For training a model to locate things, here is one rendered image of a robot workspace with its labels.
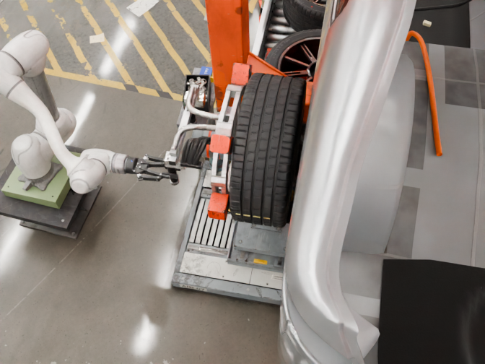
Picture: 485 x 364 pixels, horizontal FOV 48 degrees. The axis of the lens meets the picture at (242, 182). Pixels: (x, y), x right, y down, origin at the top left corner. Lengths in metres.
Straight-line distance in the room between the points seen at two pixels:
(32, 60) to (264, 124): 1.07
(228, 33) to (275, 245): 1.10
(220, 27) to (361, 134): 1.27
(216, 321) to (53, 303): 0.89
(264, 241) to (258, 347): 0.54
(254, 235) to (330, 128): 1.55
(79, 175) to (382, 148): 1.20
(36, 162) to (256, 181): 1.30
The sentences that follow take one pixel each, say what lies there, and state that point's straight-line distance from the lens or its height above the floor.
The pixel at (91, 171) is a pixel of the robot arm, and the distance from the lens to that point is 2.35.
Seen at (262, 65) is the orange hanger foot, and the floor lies 0.81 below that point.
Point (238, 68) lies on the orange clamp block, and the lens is 2.38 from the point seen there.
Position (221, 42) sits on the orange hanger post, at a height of 1.04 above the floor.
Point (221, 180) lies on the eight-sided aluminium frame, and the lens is 2.21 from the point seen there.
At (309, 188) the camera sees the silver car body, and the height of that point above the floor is 1.65.
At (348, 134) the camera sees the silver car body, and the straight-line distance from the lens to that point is 1.41.
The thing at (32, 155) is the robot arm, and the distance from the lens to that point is 2.96.
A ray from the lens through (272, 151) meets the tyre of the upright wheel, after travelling 2.10.
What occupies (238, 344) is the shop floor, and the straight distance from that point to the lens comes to 2.94.
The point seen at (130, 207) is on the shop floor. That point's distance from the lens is 3.34.
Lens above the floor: 2.84
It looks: 58 degrees down
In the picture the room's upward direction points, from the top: 3 degrees counter-clockwise
